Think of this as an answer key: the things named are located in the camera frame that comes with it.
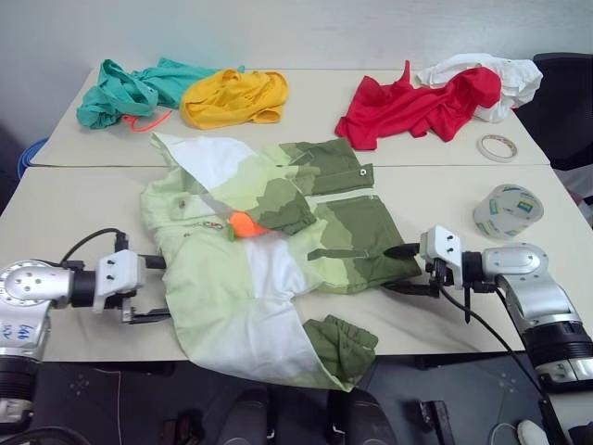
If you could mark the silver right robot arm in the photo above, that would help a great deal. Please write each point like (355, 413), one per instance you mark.
(533, 287)

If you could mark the red crumpled garment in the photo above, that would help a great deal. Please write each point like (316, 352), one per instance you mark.
(407, 111)

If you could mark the green and white jacket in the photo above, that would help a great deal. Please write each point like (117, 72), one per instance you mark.
(231, 287)

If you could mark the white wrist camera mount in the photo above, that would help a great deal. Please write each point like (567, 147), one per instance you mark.
(442, 250)
(121, 273)

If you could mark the large clear tape roll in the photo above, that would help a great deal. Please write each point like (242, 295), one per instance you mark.
(507, 211)

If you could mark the blue round container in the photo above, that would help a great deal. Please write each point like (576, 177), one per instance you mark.
(28, 160)

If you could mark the yellow crumpled garment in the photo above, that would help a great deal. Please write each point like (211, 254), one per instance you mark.
(231, 99)

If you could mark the white crumpled garment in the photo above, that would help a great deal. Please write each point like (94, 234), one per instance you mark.
(519, 79)

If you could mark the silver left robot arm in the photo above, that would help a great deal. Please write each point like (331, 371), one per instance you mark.
(28, 285)

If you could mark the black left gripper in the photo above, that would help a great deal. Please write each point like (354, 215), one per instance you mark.
(126, 301)

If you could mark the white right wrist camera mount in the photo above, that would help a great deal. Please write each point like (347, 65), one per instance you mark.
(442, 250)

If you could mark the dark rounded shape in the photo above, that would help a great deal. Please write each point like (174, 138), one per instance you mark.
(361, 419)
(245, 417)

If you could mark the white computer mouse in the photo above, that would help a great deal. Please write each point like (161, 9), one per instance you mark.
(533, 433)

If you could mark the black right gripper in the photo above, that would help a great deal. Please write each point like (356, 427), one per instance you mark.
(440, 275)

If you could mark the orange carrot zipper charm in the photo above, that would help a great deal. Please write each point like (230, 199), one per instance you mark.
(245, 225)

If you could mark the teal crumpled garment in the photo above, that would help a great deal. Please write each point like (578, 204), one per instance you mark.
(125, 92)

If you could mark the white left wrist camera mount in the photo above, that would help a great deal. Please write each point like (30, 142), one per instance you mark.
(121, 273)

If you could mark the black office chair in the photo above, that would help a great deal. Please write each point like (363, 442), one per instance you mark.
(565, 111)

